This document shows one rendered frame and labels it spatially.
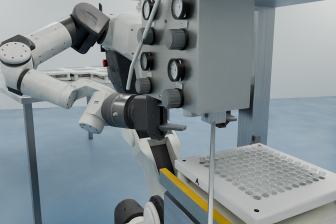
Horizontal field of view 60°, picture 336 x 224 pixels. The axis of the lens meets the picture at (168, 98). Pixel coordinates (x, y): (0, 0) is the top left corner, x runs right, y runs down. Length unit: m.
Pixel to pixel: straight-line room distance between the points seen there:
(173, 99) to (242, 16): 0.17
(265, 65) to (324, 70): 6.38
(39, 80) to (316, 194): 0.67
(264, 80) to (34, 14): 5.07
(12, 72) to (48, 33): 0.17
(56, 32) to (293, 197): 0.76
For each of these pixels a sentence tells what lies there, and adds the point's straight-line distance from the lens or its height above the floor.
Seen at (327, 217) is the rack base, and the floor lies 0.82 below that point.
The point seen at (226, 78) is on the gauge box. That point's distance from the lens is 0.46.
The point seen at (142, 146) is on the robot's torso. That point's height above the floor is 0.77.
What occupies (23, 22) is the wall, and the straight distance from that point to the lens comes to 5.66.
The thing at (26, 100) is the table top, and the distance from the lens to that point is 1.78.
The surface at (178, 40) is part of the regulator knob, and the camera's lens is 0.44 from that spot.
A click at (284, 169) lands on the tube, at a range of 0.62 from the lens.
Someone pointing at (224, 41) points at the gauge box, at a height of 1.12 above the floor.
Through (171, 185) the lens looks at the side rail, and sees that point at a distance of 0.63.
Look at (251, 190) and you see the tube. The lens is 0.52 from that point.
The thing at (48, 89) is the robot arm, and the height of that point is 1.00.
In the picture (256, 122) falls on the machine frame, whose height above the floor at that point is 0.90.
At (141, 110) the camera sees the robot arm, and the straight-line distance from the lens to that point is 0.69.
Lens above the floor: 1.11
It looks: 10 degrees down
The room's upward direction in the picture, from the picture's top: straight up
